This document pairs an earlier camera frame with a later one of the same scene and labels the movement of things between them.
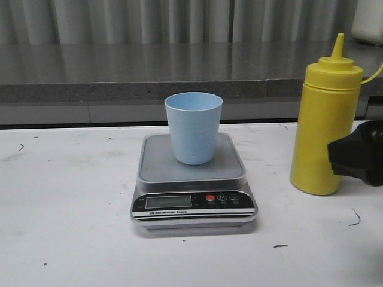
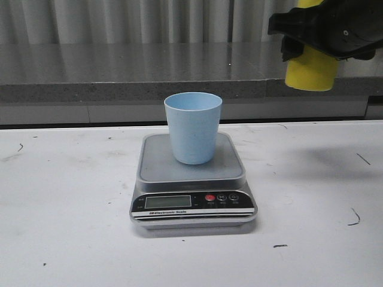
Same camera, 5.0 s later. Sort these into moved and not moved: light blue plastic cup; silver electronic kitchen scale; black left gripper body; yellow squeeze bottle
Moved: yellow squeeze bottle; black left gripper body
Not moved: silver electronic kitchen scale; light blue plastic cup
